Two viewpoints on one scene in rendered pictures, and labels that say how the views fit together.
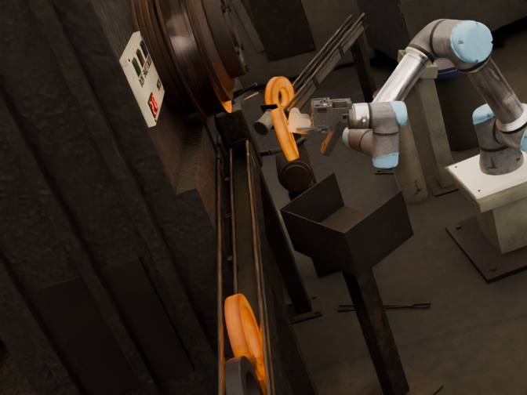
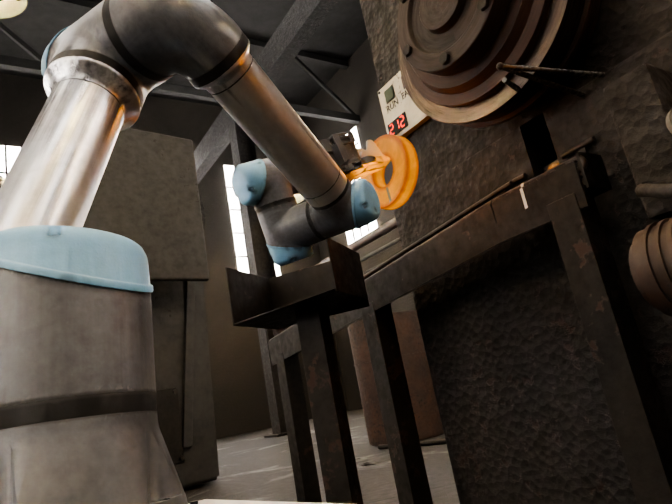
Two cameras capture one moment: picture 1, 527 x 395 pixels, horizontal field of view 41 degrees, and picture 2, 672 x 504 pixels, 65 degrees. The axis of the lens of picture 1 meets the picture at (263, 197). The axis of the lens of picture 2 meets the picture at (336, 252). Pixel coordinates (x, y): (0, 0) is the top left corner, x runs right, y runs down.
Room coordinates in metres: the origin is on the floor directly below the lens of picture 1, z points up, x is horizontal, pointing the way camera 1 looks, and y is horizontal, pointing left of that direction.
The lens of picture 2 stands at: (2.58, -0.94, 0.39)
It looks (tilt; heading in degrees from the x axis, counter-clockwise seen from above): 15 degrees up; 138
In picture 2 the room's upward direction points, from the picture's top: 11 degrees counter-clockwise
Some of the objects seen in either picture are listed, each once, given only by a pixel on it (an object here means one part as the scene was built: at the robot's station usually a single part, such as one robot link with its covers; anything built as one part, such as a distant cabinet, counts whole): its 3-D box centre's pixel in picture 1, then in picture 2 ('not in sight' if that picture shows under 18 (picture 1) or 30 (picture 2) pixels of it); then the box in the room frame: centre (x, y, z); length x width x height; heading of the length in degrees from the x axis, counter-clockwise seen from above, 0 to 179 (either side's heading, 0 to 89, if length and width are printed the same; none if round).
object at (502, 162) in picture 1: (499, 151); (73, 475); (2.15, -0.83, 0.37); 0.15 x 0.15 x 0.10
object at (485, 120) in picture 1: (493, 123); (66, 316); (2.14, -0.83, 0.49); 0.13 x 0.12 x 0.14; 19
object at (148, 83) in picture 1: (144, 77); (413, 94); (1.80, 0.18, 1.15); 0.26 x 0.02 x 0.18; 173
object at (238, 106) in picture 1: (238, 139); (662, 143); (2.36, 0.01, 0.68); 0.11 x 0.08 x 0.24; 83
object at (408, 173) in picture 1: (401, 146); not in sight; (2.68, -0.63, 0.26); 0.12 x 0.12 x 0.52
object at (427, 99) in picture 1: (432, 121); not in sight; (2.70, -0.79, 0.31); 0.24 x 0.16 x 0.62; 173
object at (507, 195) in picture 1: (503, 173); not in sight; (2.15, -0.83, 0.28); 0.32 x 0.32 x 0.04; 89
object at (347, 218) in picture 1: (372, 306); (320, 412); (1.60, -0.18, 0.36); 0.26 x 0.20 x 0.72; 28
